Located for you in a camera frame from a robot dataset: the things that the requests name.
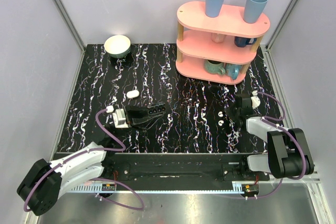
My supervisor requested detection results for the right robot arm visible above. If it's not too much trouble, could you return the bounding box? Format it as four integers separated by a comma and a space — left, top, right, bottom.
225, 91, 314, 180

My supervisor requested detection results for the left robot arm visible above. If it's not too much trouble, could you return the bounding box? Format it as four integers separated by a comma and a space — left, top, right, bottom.
17, 102, 166, 216

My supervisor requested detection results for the white earbud charging case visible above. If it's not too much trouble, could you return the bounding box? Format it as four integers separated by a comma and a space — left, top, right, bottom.
126, 90, 140, 99

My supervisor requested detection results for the light blue butterfly mug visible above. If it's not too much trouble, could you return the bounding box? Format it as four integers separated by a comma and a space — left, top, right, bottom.
225, 63, 240, 80

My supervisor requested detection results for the black marble mat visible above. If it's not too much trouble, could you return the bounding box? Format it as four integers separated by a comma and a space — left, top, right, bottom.
56, 44, 281, 153

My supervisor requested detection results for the teal glazed mug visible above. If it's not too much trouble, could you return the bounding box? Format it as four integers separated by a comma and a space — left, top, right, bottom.
204, 60, 226, 75

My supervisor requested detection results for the pink three-tier shelf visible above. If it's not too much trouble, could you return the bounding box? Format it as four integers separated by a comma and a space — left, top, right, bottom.
176, 1, 270, 85

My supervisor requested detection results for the dark blue mug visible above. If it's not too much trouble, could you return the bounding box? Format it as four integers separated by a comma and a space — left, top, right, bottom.
234, 37, 257, 48

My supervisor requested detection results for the green white bowl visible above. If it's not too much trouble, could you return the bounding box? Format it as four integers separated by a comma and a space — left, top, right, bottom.
103, 35, 131, 59

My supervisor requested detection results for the pink mug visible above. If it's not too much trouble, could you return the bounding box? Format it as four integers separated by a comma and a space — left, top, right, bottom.
211, 33, 226, 43

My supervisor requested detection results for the right blue tumbler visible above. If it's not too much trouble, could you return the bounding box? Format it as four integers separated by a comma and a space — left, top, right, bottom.
243, 0, 268, 24

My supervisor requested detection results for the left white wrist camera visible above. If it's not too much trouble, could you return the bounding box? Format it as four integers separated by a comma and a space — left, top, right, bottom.
106, 105, 130, 129

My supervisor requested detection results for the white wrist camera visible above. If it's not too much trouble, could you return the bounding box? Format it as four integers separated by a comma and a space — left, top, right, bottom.
250, 90, 261, 109
106, 105, 130, 129

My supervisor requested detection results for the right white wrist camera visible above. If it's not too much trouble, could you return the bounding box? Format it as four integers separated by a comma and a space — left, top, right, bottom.
250, 90, 261, 109

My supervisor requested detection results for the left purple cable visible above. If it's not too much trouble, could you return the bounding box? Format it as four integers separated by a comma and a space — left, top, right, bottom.
23, 110, 145, 212

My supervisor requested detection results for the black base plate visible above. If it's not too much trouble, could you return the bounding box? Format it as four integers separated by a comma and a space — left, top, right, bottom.
102, 153, 270, 181

